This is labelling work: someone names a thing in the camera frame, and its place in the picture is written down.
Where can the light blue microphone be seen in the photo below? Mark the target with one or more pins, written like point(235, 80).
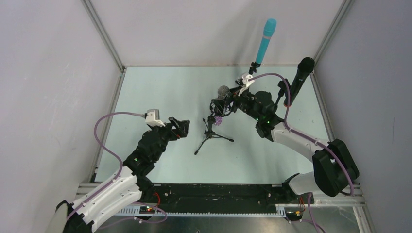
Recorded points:
point(268, 32)

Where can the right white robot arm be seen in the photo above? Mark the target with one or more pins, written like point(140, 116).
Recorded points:
point(333, 166)

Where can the purple glitter microphone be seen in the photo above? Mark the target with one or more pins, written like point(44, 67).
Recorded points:
point(222, 92)

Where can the clip tripod mic stand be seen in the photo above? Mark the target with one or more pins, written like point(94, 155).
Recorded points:
point(252, 69)

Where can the black microphone orange tip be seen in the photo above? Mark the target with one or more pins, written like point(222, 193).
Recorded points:
point(304, 69)

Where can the slotted cable duct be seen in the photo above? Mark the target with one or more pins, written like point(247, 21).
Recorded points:
point(137, 211)

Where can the shock mount tripod stand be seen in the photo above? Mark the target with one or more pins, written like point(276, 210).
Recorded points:
point(209, 133)

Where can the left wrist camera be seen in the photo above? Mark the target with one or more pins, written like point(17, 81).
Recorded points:
point(154, 117)

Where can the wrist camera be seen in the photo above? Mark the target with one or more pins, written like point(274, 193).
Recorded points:
point(154, 117)
point(245, 81)

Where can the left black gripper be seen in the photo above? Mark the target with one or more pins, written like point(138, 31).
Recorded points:
point(175, 127)

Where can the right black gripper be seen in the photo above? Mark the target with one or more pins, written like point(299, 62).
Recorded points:
point(232, 103)

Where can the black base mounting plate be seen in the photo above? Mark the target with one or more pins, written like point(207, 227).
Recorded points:
point(222, 198)

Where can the round base mic stand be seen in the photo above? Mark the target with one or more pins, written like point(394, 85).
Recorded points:
point(283, 92)

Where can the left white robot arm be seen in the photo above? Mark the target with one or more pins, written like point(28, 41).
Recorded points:
point(127, 185)

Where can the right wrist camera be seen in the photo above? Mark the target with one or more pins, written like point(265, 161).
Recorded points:
point(245, 81)

